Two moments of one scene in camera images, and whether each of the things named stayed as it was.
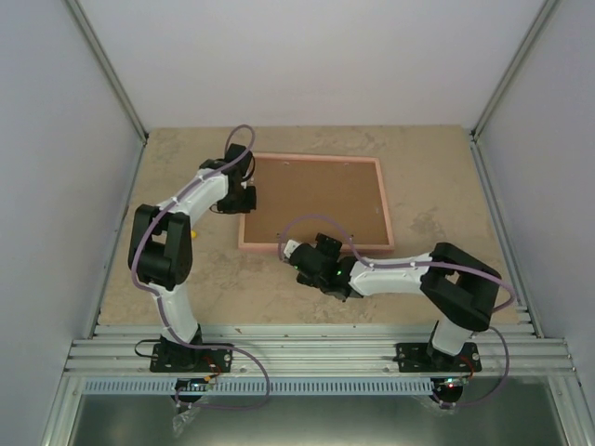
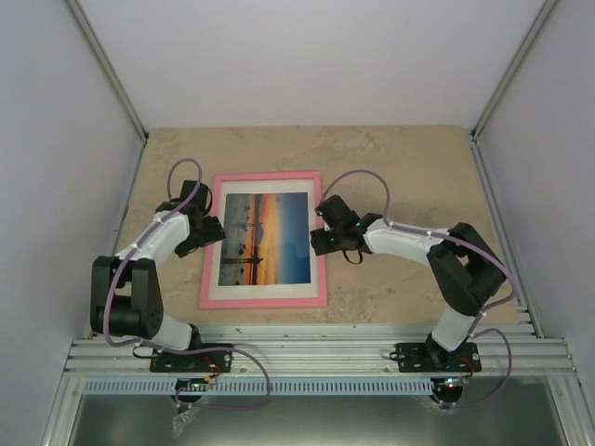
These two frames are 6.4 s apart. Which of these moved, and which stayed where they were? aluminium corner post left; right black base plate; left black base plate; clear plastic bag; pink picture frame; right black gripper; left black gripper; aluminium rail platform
Moved: right black gripper; left black gripper; pink picture frame
Stayed: right black base plate; aluminium corner post left; clear plastic bag; left black base plate; aluminium rail platform
